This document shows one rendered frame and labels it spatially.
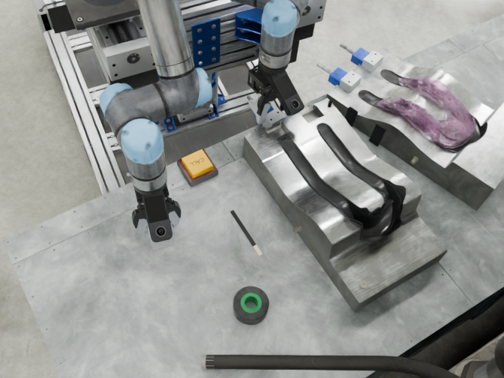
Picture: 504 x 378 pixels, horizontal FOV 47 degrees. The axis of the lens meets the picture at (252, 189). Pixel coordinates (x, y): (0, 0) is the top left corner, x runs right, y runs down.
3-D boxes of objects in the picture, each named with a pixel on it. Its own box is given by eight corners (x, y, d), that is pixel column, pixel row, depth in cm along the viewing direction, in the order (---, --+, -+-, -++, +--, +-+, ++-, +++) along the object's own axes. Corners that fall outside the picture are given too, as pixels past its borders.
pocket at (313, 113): (296, 120, 153) (298, 111, 150) (312, 112, 155) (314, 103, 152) (305, 132, 151) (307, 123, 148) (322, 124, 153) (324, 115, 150)
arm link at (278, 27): (304, 0, 127) (292, 25, 122) (297, 37, 136) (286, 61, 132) (270, -10, 128) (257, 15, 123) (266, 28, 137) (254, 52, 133)
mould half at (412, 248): (242, 156, 152) (244, 124, 141) (322, 118, 161) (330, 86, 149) (354, 313, 131) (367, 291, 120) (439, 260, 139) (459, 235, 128)
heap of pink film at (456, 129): (368, 108, 156) (375, 89, 149) (404, 73, 163) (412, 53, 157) (450, 163, 148) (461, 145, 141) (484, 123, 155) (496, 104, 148)
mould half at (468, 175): (323, 106, 163) (330, 79, 154) (376, 58, 174) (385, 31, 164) (476, 211, 147) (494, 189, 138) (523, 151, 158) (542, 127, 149)
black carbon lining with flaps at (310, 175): (276, 148, 146) (279, 125, 138) (327, 124, 151) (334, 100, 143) (357, 256, 131) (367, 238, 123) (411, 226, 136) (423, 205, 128)
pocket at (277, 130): (262, 136, 150) (262, 127, 147) (279, 127, 151) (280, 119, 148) (271, 148, 148) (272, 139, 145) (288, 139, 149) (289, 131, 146)
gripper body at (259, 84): (268, 73, 151) (272, 40, 141) (290, 94, 148) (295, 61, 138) (246, 86, 149) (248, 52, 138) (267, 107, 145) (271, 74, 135)
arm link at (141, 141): (151, 107, 109) (169, 140, 105) (155, 142, 118) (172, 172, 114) (111, 122, 106) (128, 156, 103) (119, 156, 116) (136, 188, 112)
